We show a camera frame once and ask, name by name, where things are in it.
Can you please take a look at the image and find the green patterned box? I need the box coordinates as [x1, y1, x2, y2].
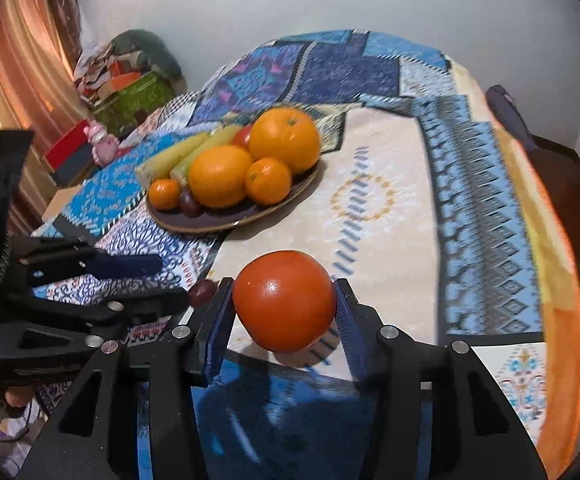
[92, 72, 175, 123]

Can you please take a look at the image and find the striped orange curtain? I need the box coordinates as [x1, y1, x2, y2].
[0, 0, 88, 231]

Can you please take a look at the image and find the large orange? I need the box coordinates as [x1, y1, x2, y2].
[248, 107, 321, 176]

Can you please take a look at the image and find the small mandarin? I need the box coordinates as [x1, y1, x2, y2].
[148, 178, 183, 211]
[245, 157, 293, 206]

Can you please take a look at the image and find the red box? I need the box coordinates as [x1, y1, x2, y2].
[42, 122, 95, 171]

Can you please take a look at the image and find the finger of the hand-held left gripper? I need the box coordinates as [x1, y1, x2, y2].
[12, 287, 191, 348]
[12, 237, 165, 287]

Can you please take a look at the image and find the patchwork printed blanket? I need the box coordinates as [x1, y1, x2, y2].
[30, 30, 580, 480]

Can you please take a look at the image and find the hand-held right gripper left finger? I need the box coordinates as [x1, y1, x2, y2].
[20, 277, 235, 480]

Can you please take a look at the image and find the yellow corn cob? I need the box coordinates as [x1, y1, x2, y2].
[136, 132, 211, 186]
[170, 125, 243, 183]

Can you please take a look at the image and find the orange with sticker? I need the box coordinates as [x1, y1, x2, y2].
[188, 145, 255, 209]

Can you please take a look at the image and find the pink plush toy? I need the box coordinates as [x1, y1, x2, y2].
[84, 121, 120, 166]

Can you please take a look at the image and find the dark bag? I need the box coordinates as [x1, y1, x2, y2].
[485, 85, 538, 156]

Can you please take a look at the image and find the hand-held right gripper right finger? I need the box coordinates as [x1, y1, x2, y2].
[332, 277, 546, 480]

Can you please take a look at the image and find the dark red grape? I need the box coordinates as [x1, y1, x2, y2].
[178, 188, 201, 218]
[188, 280, 218, 308]

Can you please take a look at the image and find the pile of clutter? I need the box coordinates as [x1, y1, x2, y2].
[72, 42, 135, 101]

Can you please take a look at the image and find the dark round plate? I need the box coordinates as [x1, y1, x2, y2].
[144, 157, 321, 233]

